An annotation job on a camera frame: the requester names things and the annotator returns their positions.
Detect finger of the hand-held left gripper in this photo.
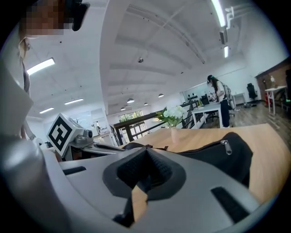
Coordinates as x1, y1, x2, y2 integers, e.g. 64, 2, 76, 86
90, 142, 126, 152

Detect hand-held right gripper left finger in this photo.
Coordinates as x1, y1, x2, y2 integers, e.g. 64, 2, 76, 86
43, 147, 150, 233

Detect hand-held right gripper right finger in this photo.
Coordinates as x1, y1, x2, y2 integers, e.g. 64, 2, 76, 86
135, 147, 262, 233

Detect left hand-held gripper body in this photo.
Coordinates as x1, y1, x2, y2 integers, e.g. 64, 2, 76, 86
46, 112, 95, 161

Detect black backpack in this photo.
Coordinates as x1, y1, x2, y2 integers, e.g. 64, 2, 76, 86
122, 132, 254, 201

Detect black metal railing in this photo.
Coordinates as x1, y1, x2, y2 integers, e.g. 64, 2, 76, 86
112, 100, 199, 147

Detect person's grey shirt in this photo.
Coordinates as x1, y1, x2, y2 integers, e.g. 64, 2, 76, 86
0, 54, 35, 142

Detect pink vase with white flowers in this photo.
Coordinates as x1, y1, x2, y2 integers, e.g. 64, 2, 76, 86
156, 105, 186, 144

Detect wooden table with white legs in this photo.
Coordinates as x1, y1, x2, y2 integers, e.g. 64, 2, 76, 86
118, 122, 287, 228

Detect long white desk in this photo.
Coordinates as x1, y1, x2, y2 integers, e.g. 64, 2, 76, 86
191, 102, 222, 128

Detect person's head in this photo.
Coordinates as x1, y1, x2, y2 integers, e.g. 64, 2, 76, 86
18, 0, 76, 57

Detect black swivel chair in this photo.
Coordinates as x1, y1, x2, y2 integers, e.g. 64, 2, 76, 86
247, 82, 258, 101

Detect small white desk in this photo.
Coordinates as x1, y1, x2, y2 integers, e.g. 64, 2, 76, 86
264, 86, 288, 115

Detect black high-back chair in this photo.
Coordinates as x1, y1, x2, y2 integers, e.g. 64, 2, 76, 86
280, 69, 291, 110

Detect white ceiling pipes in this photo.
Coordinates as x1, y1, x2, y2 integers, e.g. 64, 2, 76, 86
225, 3, 251, 29

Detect black head-mounted camera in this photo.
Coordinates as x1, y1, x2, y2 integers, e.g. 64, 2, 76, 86
71, 0, 90, 31

